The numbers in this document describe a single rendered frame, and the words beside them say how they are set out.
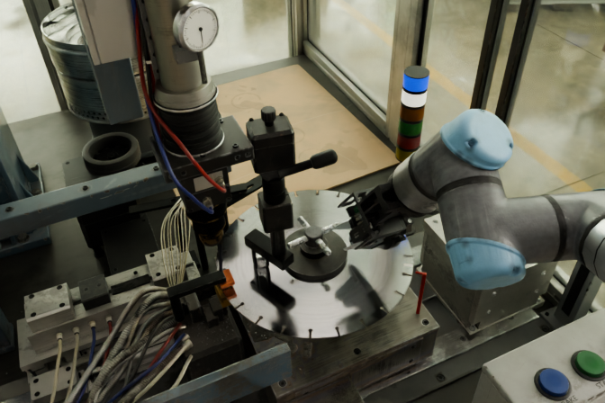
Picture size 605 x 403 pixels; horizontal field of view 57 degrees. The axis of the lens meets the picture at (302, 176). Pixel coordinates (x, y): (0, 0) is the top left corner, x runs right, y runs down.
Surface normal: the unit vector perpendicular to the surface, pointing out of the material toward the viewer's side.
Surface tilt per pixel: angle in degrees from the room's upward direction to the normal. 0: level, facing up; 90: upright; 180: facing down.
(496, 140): 32
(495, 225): 25
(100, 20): 90
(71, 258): 0
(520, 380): 0
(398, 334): 0
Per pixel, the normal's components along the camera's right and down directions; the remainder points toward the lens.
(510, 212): 0.00, -0.60
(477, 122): 0.38, -0.44
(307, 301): -0.03, -0.77
